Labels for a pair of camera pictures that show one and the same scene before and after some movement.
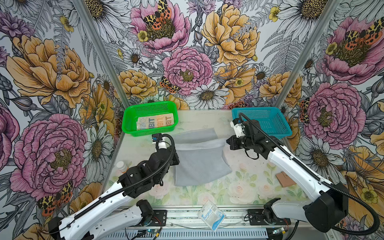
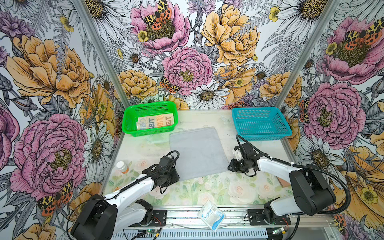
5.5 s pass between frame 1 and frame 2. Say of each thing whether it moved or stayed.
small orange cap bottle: stayed
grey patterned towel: stayed
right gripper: moved
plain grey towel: stayed
